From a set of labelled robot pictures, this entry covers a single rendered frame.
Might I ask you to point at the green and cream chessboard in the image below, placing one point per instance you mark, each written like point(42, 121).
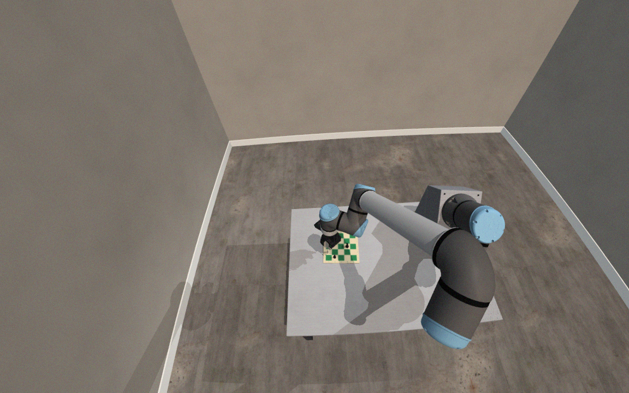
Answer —
point(343, 254)

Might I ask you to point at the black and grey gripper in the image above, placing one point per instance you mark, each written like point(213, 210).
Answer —
point(328, 241)

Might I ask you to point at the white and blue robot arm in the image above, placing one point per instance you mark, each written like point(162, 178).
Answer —
point(467, 282)

